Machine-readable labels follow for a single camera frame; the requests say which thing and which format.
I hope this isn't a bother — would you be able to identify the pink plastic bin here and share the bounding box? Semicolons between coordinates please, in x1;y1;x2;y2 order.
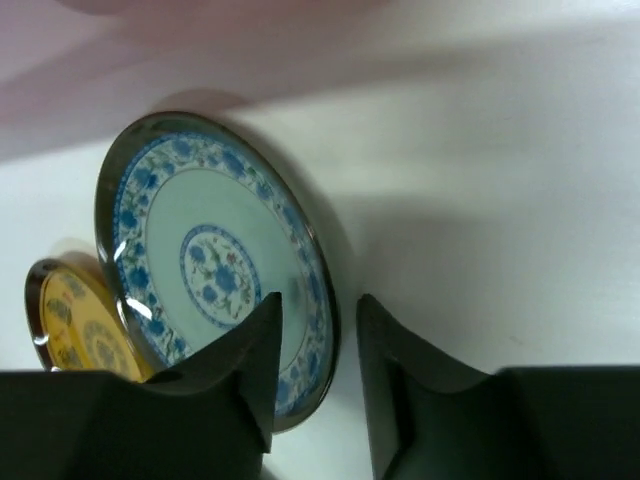
0;0;401;161

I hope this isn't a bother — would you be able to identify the blue floral plate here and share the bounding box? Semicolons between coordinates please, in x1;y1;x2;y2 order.
94;111;341;432

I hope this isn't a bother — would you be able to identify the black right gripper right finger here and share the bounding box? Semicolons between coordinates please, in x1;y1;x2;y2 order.
357;294;639;479

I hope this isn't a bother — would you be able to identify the yellow patterned plate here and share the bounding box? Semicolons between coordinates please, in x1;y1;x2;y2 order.
24;252;154;383

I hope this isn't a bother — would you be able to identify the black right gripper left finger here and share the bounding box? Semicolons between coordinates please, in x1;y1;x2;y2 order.
1;293;281;479

